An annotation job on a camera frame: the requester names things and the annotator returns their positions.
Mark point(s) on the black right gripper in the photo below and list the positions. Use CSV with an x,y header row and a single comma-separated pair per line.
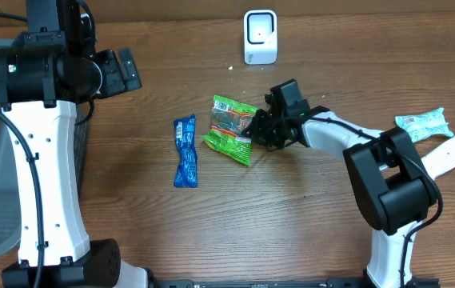
x,y
254,131

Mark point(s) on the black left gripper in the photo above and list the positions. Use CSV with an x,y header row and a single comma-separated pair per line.
x,y
117,82

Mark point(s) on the green Haribo gummy bag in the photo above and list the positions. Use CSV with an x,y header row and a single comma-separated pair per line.
x,y
228,119

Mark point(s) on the blue snack packet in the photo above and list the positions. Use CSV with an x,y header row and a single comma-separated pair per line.
x,y
187,172

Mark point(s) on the teal snack packet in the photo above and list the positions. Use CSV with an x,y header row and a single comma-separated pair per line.
x,y
423,126

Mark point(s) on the white tube with gold cap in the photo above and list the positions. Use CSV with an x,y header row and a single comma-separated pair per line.
x,y
440,160

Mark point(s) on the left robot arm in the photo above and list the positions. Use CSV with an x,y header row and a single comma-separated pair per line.
x,y
47,73

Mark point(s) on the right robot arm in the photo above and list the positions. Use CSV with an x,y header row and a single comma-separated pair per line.
x,y
394,193

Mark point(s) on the white barcode scanner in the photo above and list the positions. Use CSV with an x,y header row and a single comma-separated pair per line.
x,y
260,37

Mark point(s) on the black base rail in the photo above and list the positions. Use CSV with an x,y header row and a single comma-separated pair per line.
x,y
291,284

